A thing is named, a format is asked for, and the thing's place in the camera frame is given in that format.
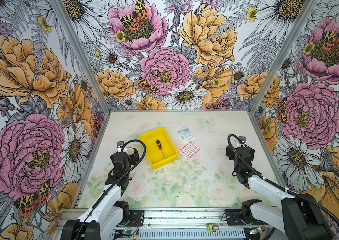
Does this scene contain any pink patterned card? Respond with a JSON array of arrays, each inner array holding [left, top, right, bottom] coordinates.
[[179, 142, 200, 160]]

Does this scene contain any left rear corner post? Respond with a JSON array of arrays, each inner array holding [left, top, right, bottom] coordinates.
[[49, 0, 111, 115]]

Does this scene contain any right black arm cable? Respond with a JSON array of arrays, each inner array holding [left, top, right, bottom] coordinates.
[[227, 133, 339, 240]]

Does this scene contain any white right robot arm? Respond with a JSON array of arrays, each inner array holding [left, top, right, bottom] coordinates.
[[225, 146, 333, 240]]

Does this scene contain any white blue sachet packet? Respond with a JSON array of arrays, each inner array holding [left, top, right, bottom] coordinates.
[[177, 128, 195, 144]]

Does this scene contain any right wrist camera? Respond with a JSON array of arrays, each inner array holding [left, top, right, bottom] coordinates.
[[236, 136, 246, 147]]

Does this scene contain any green circuit board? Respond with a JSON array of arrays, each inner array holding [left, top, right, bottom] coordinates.
[[113, 230, 137, 238]]

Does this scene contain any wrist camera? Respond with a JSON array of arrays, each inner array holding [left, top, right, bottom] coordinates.
[[236, 136, 246, 147], [116, 141, 124, 152]]

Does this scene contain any yellow plastic bin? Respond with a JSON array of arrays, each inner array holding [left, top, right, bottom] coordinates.
[[138, 127, 179, 170]]

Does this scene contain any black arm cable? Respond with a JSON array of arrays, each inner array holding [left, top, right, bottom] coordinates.
[[227, 133, 339, 240], [74, 139, 147, 240]]

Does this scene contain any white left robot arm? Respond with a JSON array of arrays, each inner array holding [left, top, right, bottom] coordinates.
[[60, 149, 140, 240]]

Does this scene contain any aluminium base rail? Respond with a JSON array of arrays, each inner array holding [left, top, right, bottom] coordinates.
[[53, 207, 266, 240]]

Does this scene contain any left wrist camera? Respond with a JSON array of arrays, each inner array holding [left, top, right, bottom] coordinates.
[[116, 141, 124, 152]]

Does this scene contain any aluminium corner post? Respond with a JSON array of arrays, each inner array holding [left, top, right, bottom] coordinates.
[[248, 0, 320, 113]]

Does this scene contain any orange black screwdriver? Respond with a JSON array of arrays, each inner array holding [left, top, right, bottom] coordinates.
[[156, 140, 165, 159]]

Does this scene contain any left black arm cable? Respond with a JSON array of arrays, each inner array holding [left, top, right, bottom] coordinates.
[[74, 139, 147, 240]]

